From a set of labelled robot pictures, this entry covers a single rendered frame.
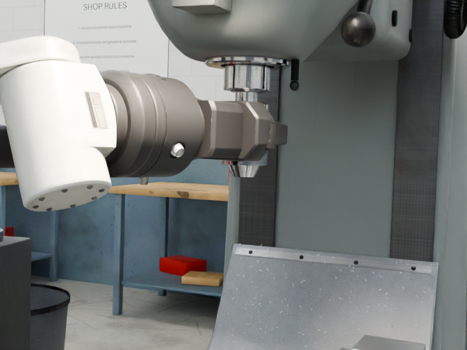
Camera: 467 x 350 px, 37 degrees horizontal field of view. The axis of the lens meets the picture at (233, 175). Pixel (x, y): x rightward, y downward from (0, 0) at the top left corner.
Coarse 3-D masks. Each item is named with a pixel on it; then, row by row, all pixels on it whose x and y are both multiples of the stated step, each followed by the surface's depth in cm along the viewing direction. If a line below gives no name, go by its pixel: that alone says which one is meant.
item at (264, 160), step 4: (264, 156) 69; (224, 160) 69; (228, 160) 68; (232, 160) 68; (260, 160) 68; (264, 160) 69; (224, 164) 69; (228, 164) 69; (232, 164) 68; (236, 164) 68; (240, 164) 68; (244, 164) 68; (248, 164) 68; (252, 164) 68; (256, 164) 68; (260, 164) 68; (264, 164) 69
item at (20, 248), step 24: (0, 240) 88; (24, 240) 91; (0, 264) 85; (24, 264) 91; (0, 288) 85; (24, 288) 91; (0, 312) 85; (24, 312) 91; (0, 336) 86; (24, 336) 91
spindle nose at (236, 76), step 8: (232, 64) 68; (240, 64) 67; (248, 64) 67; (256, 64) 67; (224, 72) 69; (232, 72) 68; (240, 72) 67; (248, 72) 67; (256, 72) 68; (264, 72) 68; (224, 80) 69; (232, 80) 68; (240, 80) 67; (248, 80) 67; (256, 80) 68; (264, 80) 68; (224, 88) 69; (232, 88) 68; (240, 88) 68; (248, 88) 68; (256, 88) 68; (264, 88) 68
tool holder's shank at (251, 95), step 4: (236, 92) 69; (240, 92) 69; (244, 92) 69; (248, 92) 69; (252, 92) 69; (256, 92) 70; (260, 92) 69; (236, 96) 69; (240, 96) 69; (244, 96) 69; (248, 96) 69; (252, 96) 69; (256, 96) 69; (236, 100) 69; (240, 100) 69; (244, 100) 69; (248, 100) 69; (252, 100) 69; (256, 100) 69
